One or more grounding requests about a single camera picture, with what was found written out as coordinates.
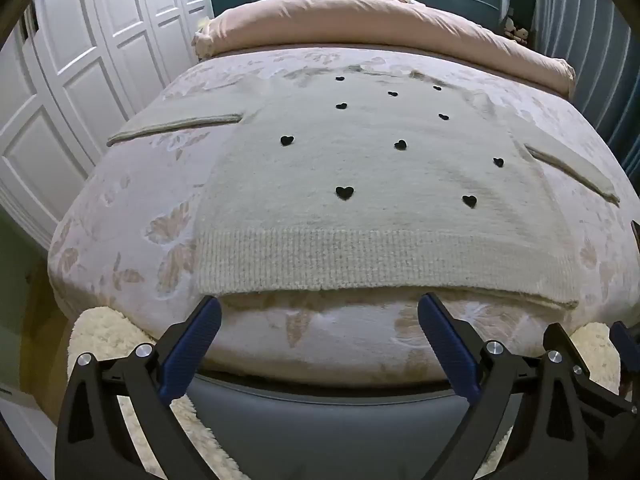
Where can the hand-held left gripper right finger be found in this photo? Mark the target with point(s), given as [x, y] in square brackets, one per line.
[447, 347]

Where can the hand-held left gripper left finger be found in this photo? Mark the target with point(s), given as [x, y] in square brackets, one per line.
[192, 347]

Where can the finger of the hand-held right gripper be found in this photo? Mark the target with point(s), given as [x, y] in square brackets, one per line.
[626, 340]

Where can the cream sweater with black hearts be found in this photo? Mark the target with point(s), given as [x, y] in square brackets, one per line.
[350, 230]

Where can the cream fluffy rug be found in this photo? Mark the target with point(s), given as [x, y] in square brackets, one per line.
[100, 330]

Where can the bed with floral cover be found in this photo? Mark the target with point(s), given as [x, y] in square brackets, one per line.
[125, 240]

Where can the white panelled wardrobe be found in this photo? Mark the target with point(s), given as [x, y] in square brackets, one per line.
[75, 60]

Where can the blue-grey curtain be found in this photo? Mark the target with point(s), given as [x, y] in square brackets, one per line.
[575, 20]

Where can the small plush toy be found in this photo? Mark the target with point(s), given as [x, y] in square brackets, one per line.
[515, 30]

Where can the pink duvet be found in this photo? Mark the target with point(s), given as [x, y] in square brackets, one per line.
[375, 20]

